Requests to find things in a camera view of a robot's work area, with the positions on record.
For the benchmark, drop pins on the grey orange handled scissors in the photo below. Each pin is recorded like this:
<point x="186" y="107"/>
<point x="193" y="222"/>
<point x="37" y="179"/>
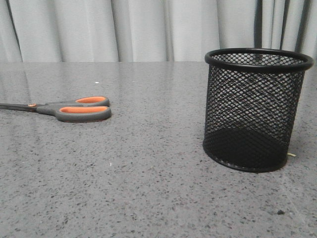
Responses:
<point x="88" y="109"/>

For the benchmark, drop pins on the black mesh pen bucket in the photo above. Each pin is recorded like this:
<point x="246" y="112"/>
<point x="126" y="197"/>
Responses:
<point x="252" y="98"/>

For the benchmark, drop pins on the grey pleated curtain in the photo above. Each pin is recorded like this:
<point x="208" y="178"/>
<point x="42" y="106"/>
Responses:
<point x="151" y="30"/>

